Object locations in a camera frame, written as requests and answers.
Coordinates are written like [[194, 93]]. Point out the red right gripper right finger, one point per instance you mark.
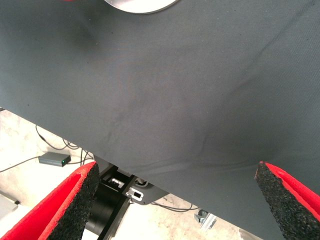
[[292, 207]]

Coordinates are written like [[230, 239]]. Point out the caster wheel with aluminium profile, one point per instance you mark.
[[201, 216]]

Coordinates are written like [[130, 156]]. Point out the dark grey table cloth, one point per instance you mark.
[[160, 75]]

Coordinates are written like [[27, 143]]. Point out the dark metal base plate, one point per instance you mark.
[[152, 193]]

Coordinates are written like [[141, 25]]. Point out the small silver metal clip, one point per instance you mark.
[[135, 195]]

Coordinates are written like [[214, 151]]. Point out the black cylindrical frame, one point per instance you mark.
[[105, 212]]

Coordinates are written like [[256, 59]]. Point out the round metal carrier plate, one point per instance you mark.
[[142, 6]]

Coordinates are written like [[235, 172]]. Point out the grey device box green light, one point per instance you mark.
[[53, 158]]

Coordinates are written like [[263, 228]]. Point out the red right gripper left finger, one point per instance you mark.
[[62, 205]]

